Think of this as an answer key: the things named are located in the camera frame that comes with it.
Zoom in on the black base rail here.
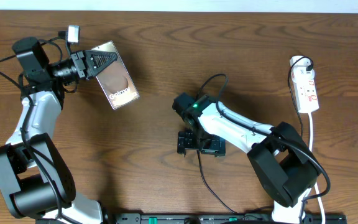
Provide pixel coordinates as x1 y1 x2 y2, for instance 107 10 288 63
112 213 347 224

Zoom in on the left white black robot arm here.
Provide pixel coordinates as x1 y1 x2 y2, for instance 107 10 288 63
0 37 118 223

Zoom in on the Galaxy S25 Ultra smartphone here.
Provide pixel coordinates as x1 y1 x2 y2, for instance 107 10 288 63
93 41 140 110

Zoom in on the white power strip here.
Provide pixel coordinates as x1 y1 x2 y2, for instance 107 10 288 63
290 55 319 114

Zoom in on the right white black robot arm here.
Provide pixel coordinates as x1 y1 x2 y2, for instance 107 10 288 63
172 93 327 223

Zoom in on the black charger cable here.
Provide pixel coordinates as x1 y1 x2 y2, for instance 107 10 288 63
196 55 314 215

